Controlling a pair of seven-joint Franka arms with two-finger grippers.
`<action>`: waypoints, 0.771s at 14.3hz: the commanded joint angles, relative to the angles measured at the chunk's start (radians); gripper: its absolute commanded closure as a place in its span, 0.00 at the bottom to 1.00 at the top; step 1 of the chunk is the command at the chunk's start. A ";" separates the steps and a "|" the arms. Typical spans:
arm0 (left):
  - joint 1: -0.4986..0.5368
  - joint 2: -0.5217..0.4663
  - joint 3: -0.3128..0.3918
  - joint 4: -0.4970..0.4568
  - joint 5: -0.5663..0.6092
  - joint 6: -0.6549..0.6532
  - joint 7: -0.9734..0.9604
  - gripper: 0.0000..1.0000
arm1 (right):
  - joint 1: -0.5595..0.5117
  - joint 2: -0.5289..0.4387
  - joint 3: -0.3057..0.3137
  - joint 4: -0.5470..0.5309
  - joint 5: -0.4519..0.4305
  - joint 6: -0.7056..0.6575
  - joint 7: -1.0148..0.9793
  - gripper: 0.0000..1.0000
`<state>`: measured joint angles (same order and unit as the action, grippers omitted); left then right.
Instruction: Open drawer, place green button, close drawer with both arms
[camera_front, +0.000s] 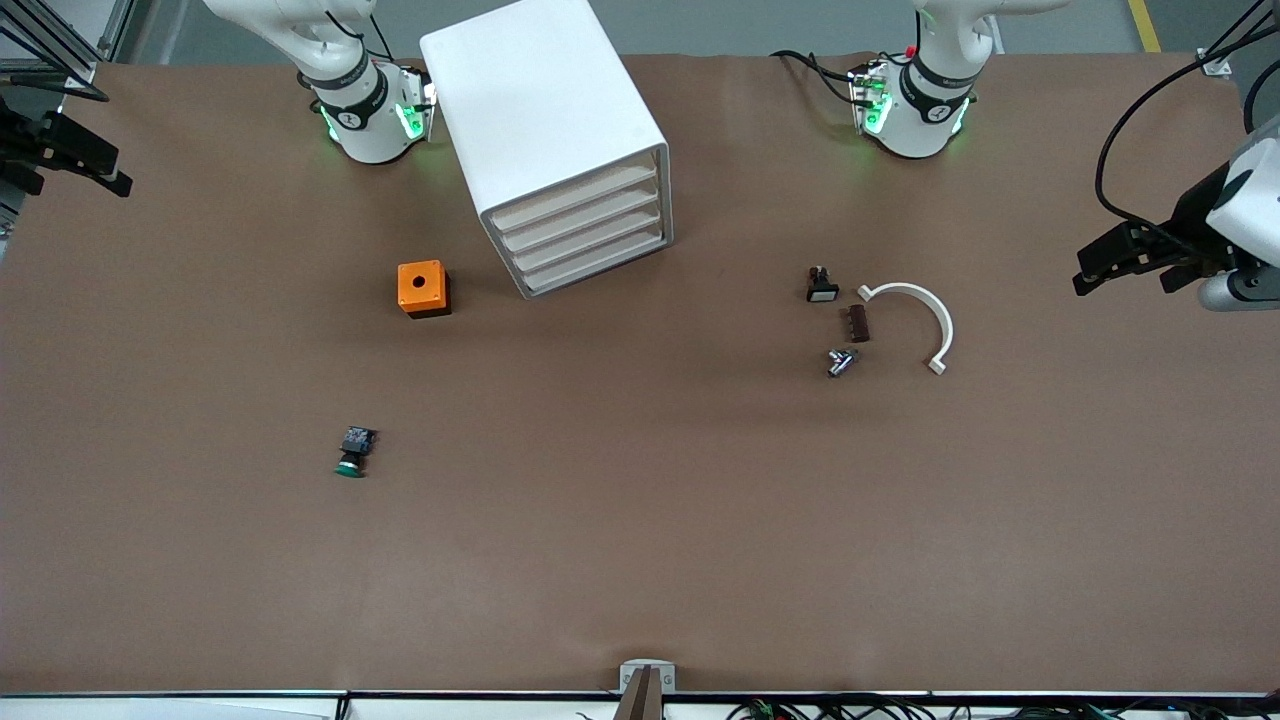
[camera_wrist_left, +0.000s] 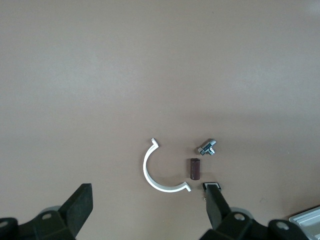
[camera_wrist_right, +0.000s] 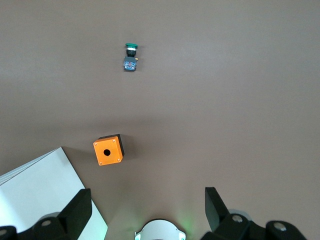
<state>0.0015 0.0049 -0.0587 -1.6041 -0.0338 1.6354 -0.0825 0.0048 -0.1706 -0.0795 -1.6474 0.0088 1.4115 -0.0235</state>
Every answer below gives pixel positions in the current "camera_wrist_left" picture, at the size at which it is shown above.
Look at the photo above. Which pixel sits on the silver metal tee fitting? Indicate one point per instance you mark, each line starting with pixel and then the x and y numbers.
pixel 206 147

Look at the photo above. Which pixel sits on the brown cylindrical part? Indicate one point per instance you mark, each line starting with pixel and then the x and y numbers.
pixel 195 168

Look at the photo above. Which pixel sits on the black push button switch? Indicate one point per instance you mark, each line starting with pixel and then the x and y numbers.
pixel 212 184

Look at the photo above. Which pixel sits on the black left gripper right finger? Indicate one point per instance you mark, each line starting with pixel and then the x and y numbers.
pixel 217 212

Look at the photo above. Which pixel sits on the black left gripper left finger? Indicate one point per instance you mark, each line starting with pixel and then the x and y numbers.
pixel 75 212

